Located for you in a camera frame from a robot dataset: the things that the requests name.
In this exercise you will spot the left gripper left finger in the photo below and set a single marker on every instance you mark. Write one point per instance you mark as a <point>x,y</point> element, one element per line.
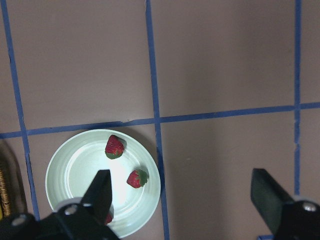
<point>98,197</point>

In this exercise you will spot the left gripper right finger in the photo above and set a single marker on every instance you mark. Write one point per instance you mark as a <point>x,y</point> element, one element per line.
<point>269,198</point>

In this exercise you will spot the red strawberry one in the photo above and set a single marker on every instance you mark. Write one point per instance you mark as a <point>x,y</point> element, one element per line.
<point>137,178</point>

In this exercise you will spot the red strawberry three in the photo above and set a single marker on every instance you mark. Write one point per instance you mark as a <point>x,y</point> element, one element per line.
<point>115,147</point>

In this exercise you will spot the red strawberry two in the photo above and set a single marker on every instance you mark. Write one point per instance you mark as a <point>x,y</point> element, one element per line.
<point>110,216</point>

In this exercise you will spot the light green plate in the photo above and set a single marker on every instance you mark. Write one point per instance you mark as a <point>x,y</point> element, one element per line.
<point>76,162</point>

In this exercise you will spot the brown wicker basket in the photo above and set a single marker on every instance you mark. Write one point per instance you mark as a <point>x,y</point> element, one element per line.
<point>5,200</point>

